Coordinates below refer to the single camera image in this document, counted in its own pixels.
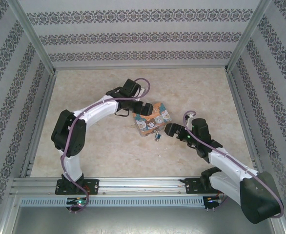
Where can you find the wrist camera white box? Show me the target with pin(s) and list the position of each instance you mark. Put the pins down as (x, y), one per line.
(141, 91)
(187, 119)

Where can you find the aluminium mounting rail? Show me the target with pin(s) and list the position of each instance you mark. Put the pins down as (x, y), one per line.
(138, 186)

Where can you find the black base plate right arm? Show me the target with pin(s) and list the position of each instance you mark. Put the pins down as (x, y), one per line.
(189, 186)

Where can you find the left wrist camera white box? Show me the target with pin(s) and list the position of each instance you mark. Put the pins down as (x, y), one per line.
(141, 91)

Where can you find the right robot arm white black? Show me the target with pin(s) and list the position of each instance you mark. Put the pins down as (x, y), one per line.
(226, 163)

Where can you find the bear print LOVE tin box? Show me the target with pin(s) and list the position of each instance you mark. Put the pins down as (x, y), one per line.
(155, 122)

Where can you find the circuit board with green light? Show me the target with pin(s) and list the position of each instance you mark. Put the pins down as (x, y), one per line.
(78, 201)

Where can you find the aluminium frame post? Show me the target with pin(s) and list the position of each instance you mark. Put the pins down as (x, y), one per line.
(33, 36)
(249, 36)

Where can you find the circuit board with yellow light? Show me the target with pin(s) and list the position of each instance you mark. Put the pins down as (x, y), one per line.
(210, 199)

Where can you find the steel sheet shelf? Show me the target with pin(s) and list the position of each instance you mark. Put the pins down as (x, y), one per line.
(143, 221)

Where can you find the black base plate left arm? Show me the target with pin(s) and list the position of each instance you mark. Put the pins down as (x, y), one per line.
(94, 186)

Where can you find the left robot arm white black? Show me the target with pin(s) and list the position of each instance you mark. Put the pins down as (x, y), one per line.
(101, 109)

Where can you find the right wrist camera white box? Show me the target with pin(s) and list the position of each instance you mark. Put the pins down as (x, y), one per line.
(187, 119)

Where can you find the aluminium side rail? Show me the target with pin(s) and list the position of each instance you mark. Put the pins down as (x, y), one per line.
(240, 109)
(41, 117)

